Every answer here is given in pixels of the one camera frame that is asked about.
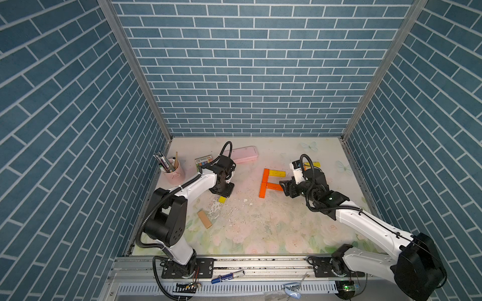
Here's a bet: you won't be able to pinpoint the pink pen cup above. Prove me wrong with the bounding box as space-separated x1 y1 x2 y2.
159 158 186 186

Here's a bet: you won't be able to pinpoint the green lit circuit board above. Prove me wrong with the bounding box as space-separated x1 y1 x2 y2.
335 280 360 300

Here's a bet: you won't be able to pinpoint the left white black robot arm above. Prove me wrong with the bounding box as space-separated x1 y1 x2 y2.
136 155 236 266

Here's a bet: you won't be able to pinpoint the aluminium front rail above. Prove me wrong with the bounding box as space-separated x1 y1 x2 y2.
100 255 386 300

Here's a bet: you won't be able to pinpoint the clear plastic bag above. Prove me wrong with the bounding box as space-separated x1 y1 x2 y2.
264 282 301 301

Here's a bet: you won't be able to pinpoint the orange block low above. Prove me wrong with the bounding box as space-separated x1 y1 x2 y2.
262 169 270 183

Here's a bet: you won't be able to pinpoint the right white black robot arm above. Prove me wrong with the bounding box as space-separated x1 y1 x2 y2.
280 161 448 300

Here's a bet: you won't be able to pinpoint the blue screwdriver on rail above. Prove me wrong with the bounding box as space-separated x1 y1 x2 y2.
211 270 246 284

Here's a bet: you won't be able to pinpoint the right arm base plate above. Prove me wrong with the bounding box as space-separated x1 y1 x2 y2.
306 256 365 278

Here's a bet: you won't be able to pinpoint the pink pencil case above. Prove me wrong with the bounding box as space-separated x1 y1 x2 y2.
230 145 259 164

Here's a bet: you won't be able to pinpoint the pens in cup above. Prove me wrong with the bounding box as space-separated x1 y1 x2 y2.
153 152 176 173

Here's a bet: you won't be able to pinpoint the wooden block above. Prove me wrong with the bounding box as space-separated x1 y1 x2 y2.
197 209 212 229

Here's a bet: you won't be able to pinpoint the left black corrugated cable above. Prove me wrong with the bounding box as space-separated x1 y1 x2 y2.
134 140 233 251

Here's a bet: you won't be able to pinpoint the colourful marker box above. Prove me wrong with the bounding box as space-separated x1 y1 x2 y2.
195 154 213 168

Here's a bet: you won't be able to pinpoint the orange block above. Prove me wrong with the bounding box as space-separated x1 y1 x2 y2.
266 183 283 191
259 182 267 198

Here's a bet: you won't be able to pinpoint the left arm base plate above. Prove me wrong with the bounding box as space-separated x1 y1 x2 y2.
161 258 215 279

